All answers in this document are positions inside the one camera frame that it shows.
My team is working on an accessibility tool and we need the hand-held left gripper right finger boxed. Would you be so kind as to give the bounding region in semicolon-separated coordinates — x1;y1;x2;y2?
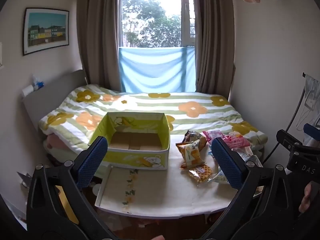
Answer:
200;137;304;240

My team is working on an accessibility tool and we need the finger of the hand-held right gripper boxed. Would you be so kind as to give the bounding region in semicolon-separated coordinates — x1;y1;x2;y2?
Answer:
276;129;307;153
303;123;320;137

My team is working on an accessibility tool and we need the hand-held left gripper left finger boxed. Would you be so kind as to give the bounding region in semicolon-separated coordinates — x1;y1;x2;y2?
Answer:
26;136;113;240

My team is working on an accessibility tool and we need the blue and silver snack packet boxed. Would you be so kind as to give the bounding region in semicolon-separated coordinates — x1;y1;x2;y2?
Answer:
212;171;232;183

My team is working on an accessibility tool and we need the orange snack packet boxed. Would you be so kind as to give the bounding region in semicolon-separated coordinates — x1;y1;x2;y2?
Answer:
176;140;208;170

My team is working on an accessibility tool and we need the green and yellow cardboard box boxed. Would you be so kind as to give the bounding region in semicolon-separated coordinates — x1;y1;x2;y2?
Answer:
87;112;171;170

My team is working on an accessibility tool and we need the person's right hand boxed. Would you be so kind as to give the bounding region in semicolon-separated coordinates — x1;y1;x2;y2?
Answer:
299;181;320;213

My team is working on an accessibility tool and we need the white snack packet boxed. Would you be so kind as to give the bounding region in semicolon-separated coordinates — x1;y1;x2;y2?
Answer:
232;146;263;168

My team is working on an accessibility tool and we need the pink snack packet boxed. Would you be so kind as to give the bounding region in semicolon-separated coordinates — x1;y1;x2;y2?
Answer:
202;129;223;140
220;134;251;148

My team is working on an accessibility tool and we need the clear waffle packet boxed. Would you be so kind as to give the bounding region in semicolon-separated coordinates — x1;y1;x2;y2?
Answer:
188;164;213;186

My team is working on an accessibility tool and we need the clear plastic garment cover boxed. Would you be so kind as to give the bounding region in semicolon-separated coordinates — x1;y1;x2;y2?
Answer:
296;76;320;130

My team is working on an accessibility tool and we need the pink bedding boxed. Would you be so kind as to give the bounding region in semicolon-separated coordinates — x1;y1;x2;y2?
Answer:
44;134;75;155

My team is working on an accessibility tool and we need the dark noodle snack packet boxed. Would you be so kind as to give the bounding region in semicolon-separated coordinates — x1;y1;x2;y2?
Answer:
184;129;204;143

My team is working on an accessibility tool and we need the grey bed headboard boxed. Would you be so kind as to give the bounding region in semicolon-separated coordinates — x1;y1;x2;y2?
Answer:
22;69;88;130

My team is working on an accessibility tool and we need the floral striped blanket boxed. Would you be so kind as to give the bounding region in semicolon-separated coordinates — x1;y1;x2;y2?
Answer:
38;84;268;153

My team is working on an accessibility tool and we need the light blue cloth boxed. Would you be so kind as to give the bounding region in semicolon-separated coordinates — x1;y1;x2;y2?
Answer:
118;46;196;93

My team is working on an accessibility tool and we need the brown curtain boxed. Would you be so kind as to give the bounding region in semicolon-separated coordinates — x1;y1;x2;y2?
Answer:
194;0;235;95
76;0;123;93

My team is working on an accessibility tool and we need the framed picture of houses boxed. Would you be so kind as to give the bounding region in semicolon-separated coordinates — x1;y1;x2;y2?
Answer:
22;7;70;56

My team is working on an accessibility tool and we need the window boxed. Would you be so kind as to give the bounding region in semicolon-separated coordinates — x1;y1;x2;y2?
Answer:
121;0;197;49

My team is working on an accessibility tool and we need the black cable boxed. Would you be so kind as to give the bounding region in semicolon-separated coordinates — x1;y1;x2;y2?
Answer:
262;85;307;163

